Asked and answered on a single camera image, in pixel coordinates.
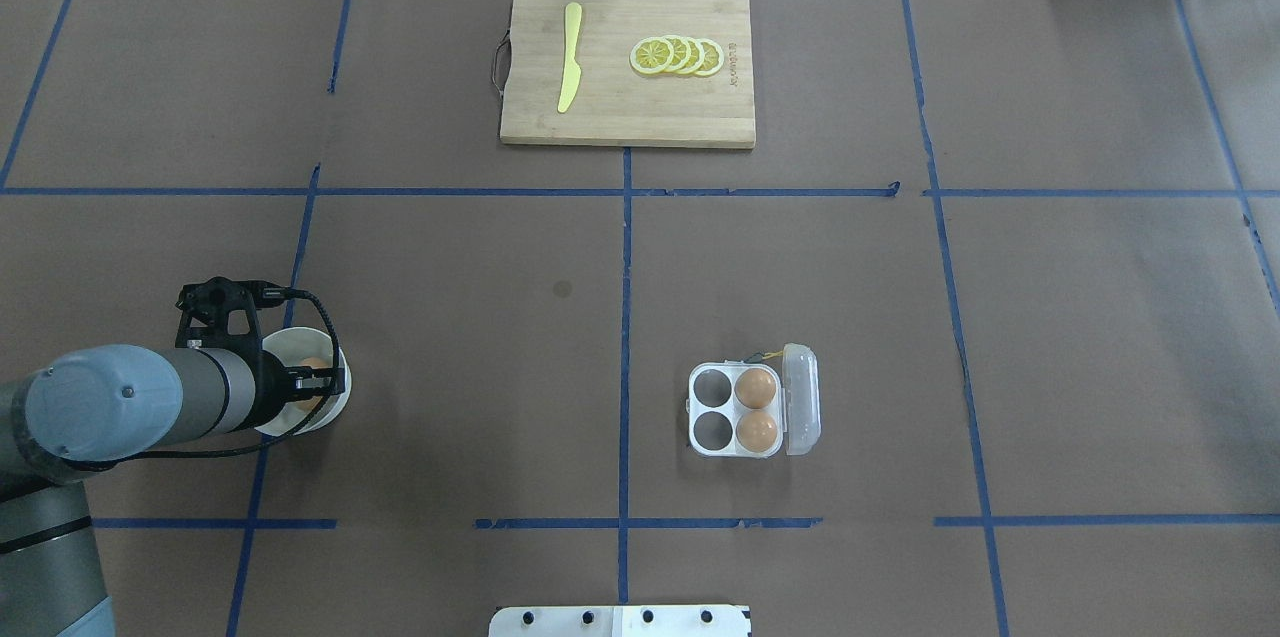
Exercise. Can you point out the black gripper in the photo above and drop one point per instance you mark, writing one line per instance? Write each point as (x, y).
(273, 384)

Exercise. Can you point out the brown egg from bowl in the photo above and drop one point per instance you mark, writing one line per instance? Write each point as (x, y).
(315, 361)

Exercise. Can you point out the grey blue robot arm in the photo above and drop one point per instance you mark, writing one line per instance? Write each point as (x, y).
(95, 408)

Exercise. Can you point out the clear plastic egg box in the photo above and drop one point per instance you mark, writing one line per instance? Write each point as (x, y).
(713, 411)

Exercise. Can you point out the brown egg in box rear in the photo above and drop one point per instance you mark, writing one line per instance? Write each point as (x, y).
(756, 388)

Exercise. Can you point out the brown egg in box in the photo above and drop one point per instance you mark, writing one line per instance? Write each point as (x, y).
(756, 388)
(757, 431)

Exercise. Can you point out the brown egg in box front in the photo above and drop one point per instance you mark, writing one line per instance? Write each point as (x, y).
(757, 431)

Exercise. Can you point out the white ceramic bowl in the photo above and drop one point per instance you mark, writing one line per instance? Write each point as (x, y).
(291, 346)

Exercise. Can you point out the yellow plastic knife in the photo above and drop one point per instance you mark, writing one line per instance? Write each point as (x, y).
(571, 69)

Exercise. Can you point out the wooden cutting board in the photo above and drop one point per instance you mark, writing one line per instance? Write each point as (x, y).
(616, 107)

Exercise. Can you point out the lemon slice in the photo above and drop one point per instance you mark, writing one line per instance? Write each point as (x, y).
(681, 51)
(652, 56)
(712, 58)
(694, 57)

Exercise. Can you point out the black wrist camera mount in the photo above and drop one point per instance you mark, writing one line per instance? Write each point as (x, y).
(224, 313)

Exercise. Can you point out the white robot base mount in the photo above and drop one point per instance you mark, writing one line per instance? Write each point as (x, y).
(623, 620)

